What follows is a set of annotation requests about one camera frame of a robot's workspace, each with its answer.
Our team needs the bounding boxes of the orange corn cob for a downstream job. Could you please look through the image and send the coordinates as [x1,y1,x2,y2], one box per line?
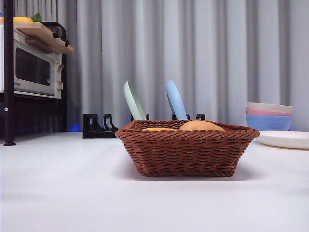
[141,127,179,132]

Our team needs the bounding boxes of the tan potato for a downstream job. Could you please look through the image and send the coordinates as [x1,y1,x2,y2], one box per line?
[179,120,226,132]

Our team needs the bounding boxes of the brown wicker basket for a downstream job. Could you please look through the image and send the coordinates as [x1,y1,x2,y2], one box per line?
[114,118,260,178]

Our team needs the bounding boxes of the pale green plate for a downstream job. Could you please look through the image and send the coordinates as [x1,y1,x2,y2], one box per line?
[123,80,147,121]

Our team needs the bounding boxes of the pale blue plate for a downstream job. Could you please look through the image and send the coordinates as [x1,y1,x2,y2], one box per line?
[165,79,188,120]

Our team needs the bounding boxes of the black dish rack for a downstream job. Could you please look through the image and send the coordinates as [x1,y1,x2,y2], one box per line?
[82,113,206,139]

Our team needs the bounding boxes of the grey curtain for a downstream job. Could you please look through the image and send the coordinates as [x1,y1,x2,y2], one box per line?
[13,0,309,133]

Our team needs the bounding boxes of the pink bowl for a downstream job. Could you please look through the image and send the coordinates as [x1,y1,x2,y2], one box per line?
[246,107,294,116]

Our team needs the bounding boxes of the blue bowl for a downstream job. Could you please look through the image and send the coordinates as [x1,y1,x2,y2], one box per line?
[245,114,293,132]

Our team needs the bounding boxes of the cream bowl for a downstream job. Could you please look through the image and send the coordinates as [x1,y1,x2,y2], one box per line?
[246,101,294,113]

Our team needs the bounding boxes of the white microwave oven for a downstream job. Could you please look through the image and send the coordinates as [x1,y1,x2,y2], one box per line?
[0,25,62,99]

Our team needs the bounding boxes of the white flat plate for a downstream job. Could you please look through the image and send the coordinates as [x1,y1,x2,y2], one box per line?
[257,130,309,149]

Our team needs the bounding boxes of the wooden cutting board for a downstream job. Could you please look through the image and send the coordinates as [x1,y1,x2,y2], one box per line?
[13,21,75,54]

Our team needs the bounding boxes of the black metal shelf frame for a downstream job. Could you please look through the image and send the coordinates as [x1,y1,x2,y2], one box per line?
[0,0,68,146]

